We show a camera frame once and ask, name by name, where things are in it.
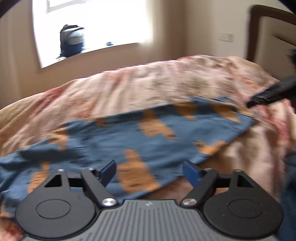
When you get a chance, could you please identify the blue patterned children's pants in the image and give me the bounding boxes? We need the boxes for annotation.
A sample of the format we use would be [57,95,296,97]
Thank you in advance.
[1,97,255,217]

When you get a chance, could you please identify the brown padded headboard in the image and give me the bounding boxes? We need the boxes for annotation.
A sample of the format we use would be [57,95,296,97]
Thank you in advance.
[246,4,295,80]

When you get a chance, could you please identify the navy blue backpack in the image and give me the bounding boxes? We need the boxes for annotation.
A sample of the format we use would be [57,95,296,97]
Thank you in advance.
[60,25,84,58]

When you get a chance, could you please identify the white wall switch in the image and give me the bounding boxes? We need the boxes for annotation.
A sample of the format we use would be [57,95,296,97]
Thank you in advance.
[217,32,234,43]

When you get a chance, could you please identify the blue sleeved left forearm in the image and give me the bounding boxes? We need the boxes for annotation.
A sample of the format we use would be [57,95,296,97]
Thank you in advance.
[277,153,296,241]

